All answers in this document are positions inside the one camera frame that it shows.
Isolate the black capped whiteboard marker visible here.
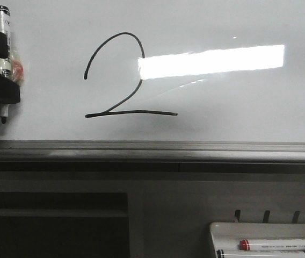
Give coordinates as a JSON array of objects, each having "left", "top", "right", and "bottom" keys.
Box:
[{"left": 216, "top": 249, "right": 305, "bottom": 258}]

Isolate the red capped whiteboard marker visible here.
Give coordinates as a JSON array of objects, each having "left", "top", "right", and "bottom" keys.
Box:
[{"left": 239, "top": 238, "right": 305, "bottom": 251}]

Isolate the grey perforated pegboard panel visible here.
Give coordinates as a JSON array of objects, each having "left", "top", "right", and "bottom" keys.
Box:
[{"left": 127, "top": 173, "right": 305, "bottom": 257}]

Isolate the white plastic marker tray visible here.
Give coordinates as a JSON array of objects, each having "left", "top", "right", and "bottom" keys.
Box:
[{"left": 208, "top": 221, "right": 305, "bottom": 258}]

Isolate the white whiteboard with grey frame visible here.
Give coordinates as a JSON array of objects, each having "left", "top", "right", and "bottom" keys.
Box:
[{"left": 0, "top": 1, "right": 305, "bottom": 164}]

